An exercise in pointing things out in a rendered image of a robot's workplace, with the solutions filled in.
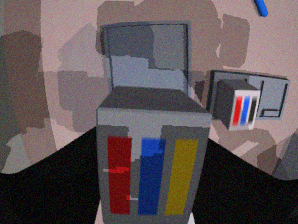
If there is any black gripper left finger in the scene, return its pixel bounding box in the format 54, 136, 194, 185
0, 127, 101, 224

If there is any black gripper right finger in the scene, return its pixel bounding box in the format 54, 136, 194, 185
192, 139, 298, 224

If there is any dark grey flat panel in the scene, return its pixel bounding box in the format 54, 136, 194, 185
0, 0, 31, 175

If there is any blue thin bar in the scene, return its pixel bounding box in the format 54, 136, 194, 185
255, 0, 269, 18

